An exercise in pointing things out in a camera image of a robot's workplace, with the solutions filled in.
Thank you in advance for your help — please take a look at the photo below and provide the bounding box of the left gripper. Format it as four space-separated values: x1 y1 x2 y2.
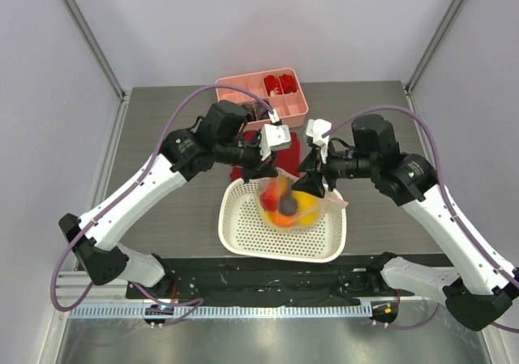
215 131 279 184

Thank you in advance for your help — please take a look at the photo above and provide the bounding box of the yellow lemon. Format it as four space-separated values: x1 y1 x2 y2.
292 191 320 226

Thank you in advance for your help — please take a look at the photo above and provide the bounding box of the small dark plum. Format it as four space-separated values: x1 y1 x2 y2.
278 195 298 216

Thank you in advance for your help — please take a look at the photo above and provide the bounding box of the clear zip top bag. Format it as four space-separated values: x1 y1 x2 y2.
255 169 348 231

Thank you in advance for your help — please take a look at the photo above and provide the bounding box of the red yellow mango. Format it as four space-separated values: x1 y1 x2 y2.
259 175 288 212

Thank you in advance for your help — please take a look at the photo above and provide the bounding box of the orange fruit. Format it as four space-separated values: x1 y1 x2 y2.
269 212 298 228

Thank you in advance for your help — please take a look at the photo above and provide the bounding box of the yellow banana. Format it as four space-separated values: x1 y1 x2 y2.
262 211 299 230

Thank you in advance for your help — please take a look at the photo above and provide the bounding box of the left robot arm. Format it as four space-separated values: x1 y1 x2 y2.
58 101 290 298

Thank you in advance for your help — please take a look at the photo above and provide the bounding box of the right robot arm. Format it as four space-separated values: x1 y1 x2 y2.
293 114 518 332

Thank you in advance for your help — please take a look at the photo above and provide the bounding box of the folded red cloth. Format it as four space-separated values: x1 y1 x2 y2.
229 131 301 182

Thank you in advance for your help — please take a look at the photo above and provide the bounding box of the dark brown rolled item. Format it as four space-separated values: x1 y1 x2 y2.
241 101 269 122

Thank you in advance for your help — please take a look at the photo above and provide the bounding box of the pink divided organizer box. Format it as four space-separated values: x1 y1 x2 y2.
216 67 308 131

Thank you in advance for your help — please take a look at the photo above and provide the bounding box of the white perforated plastic basket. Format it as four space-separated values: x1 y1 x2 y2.
218 178 347 263

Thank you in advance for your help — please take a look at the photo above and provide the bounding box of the red item in organizer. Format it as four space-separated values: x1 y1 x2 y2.
264 75 282 96
278 74 298 94

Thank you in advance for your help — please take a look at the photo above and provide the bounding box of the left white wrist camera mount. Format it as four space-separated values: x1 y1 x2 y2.
259 110 291 161

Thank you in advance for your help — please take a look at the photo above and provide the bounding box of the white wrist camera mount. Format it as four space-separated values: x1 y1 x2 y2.
259 110 291 161
305 119 332 164

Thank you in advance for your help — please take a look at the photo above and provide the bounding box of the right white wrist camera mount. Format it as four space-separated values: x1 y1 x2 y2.
305 119 332 164

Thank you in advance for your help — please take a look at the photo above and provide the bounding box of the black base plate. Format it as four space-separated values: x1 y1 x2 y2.
146 256 397 308

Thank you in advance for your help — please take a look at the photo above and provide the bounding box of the white slotted cable duct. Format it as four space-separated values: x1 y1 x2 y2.
69 302 372 319

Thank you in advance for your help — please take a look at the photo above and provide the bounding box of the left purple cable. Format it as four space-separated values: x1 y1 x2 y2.
52 84 281 327

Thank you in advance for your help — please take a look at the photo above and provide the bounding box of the left aluminium frame post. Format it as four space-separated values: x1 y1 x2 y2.
62 0 126 101

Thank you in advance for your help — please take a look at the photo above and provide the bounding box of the aluminium frame post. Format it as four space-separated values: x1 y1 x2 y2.
62 0 126 101
405 0 468 95

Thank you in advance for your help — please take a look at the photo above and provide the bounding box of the right aluminium frame post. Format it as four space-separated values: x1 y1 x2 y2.
405 0 468 95

